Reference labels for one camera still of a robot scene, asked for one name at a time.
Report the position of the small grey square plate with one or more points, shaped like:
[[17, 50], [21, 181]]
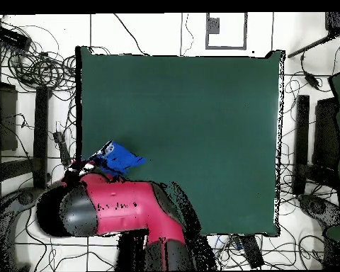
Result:
[[213, 26]]

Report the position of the black corner equipment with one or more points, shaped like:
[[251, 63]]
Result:
[[338, 22]]

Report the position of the grey rectangular floor frame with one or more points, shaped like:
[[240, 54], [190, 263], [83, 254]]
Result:
[[245, 31]]

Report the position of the dark green table cloth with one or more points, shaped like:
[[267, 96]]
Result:
[[187, 113]]

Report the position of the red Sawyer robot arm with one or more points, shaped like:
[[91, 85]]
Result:
[[124, 204]]

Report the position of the dark flat panel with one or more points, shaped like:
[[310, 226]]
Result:
[[7, 119], [325, 133]]

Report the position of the black power strip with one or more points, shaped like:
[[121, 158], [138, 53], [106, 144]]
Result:
[[252, 252], [61, 144]]

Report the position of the black electronics box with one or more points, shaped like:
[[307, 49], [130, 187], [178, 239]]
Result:
[[11, 37]]

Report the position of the blue printed shirt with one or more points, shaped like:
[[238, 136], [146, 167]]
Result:
[[120, 160]]

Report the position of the black slanted rod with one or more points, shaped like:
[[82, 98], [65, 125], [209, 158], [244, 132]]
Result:
[[308, 48]]

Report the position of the black round stand base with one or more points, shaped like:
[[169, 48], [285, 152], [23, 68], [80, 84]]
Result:
[[25, 197], [318, 208]]

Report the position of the black power adapter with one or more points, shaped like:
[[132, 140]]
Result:
[[312, 80]]

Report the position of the black upright bar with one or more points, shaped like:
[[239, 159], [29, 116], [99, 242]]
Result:
[[302, 127], [41, 136]]

